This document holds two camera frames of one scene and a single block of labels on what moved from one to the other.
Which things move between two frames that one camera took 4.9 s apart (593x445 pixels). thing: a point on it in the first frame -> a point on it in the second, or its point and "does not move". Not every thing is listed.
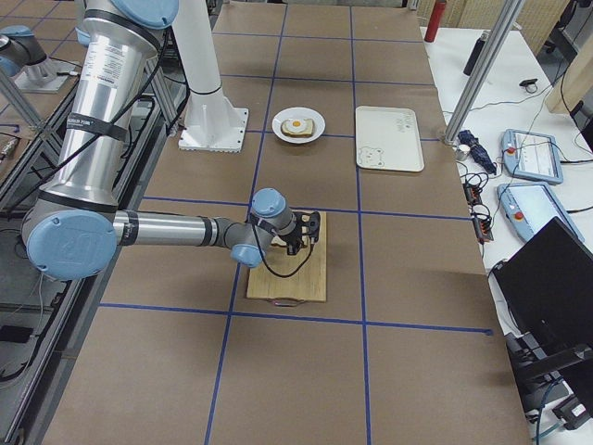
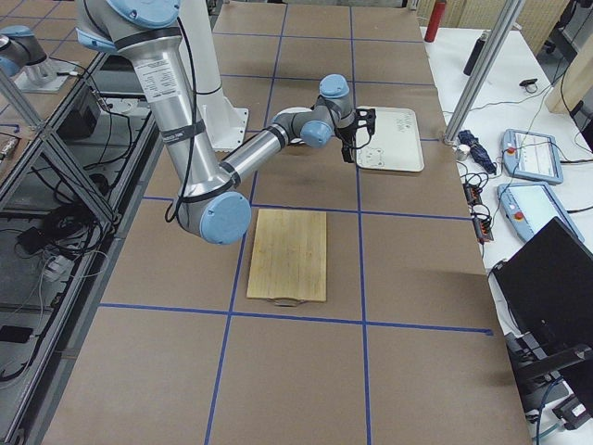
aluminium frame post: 506,19 does not move
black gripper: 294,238 -> 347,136
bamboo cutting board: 285,276 does not move
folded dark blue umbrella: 477,151 does not move
